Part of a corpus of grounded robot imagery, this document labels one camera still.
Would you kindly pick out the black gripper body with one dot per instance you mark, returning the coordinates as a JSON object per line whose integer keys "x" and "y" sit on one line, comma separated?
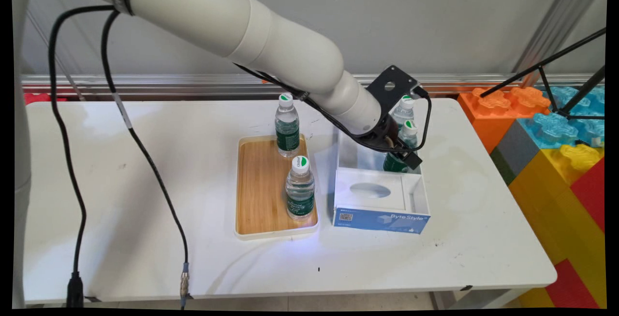
{"x": 384, "y": 137}

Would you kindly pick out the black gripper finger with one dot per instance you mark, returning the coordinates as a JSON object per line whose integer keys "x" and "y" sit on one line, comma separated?
{"x": 412, "y": 161}

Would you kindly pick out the water bottle green label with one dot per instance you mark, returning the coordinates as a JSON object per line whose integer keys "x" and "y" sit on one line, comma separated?
{"x": 405, "y": 110}
{"x": 287, "y": 127}
{"x": 410, "y": 134}
{"x": 300, "y": 190}

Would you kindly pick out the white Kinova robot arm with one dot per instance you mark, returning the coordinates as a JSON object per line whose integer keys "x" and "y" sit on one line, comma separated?
{"x": 242, "y": 25}

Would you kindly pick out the white box blue front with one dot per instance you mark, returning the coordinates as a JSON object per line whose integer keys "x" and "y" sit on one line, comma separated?
{"x": 377, "y": 219}

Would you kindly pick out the orange giant building block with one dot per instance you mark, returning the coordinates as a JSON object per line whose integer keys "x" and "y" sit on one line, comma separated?
{"x": 493, "y": 112}

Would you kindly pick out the grey giant building block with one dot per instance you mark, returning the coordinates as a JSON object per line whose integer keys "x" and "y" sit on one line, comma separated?
{"x": 517, "y": 149}

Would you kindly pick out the wooden tray white rim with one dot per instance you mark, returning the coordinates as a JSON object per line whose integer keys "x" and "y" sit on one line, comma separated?
{"x": 261, "y": 185}

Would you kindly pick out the yellow giant building block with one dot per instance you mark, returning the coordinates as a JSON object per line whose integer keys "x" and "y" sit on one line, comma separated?
{"x": 546, "y": 200}

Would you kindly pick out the grey table leg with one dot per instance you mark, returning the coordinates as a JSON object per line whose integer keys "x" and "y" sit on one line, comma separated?
{"x": 464, "y": 299}

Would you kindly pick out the blue giant building block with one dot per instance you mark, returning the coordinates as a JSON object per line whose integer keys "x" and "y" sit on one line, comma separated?
{"x": 556, "y": 129}

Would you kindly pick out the black tripod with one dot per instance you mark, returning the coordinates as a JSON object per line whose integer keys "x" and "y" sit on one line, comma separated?
{"x": 546, "y": 86}

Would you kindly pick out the red giant building block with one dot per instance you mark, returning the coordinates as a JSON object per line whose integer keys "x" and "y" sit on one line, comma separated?
{"x": 570, "y": 287}
{"x": 592, "y": 195}

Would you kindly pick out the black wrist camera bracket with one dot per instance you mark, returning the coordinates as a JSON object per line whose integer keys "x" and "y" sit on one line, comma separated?
{"x": 389, "y": 86}

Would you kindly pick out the wide aluminium frame post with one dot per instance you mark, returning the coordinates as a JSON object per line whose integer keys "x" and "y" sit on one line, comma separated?
{"x": 556, "y": 25}

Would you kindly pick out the aluminium wall rail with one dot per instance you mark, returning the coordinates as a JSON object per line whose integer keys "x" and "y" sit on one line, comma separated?
{"x": 193, "y": 84}

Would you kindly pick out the thin aluminium frame post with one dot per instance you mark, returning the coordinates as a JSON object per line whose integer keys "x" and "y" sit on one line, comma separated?
{"x": 72, "y": 86}

